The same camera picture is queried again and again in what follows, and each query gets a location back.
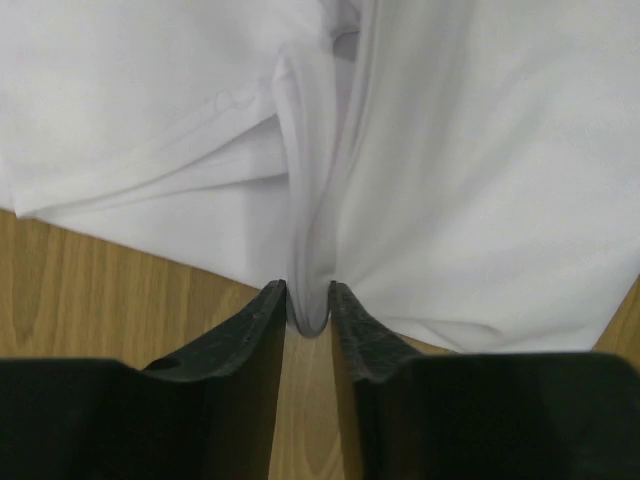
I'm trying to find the white t shirt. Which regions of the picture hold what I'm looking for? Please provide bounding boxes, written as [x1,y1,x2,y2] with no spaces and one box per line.
[1,1,639,352]

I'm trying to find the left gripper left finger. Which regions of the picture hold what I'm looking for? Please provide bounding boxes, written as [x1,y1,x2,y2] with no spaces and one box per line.
[1,281,286,479]

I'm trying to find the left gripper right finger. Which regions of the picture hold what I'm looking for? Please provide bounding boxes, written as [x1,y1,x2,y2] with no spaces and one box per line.
[328,282,639,479]

